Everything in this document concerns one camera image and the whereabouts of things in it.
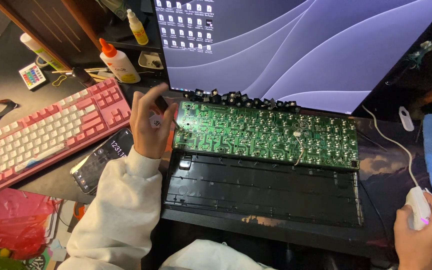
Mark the white tube with green label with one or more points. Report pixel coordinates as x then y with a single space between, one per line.
41 51

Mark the white keycap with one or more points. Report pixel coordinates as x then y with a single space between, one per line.
156 122

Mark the black keyboard bottom case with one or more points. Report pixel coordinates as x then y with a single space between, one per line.
261 191

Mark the large computer monitor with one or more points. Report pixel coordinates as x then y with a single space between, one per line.
294 48

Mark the white glue bottle orange cap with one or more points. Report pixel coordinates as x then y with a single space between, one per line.
120 63

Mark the dark brown cylindrical tool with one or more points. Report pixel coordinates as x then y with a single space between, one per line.
83 77

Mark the pile of black key switches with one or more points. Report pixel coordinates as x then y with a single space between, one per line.
238 98

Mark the white computer mouse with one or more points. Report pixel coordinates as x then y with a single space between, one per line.
418 205

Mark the green keyboard circuit board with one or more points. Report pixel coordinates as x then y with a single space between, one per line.
264 133

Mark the brown wooden shelf unit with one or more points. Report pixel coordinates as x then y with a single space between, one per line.
58 26

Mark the person's white clothing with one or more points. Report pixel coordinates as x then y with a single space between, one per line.
212 257

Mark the pink and white keyboard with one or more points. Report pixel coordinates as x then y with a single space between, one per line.
47 131

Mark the person's right hand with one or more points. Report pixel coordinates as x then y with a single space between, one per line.
429 243

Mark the small white plastic gadget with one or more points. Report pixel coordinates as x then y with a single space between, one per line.
406 118

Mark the person's left hand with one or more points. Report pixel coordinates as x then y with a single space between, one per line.
148 131

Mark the red plastic bag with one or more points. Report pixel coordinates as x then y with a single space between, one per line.
11 221

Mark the white remote with coloured buttons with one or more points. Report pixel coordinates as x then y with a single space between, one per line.
32 76

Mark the small white tray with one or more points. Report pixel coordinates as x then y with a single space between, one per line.
150 60

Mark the yellow rubber band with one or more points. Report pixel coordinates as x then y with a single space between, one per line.
59 80

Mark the teal haired figurine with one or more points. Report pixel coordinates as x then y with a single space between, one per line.
431 45

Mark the thin wooden sticks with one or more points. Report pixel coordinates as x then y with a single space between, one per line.
88 71

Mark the small yellow label glue bottle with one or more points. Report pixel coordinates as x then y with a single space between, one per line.
138 28

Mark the landscape print desk mat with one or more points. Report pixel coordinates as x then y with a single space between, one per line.
386 168

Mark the black smartphone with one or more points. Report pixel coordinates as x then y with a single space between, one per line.
101 163

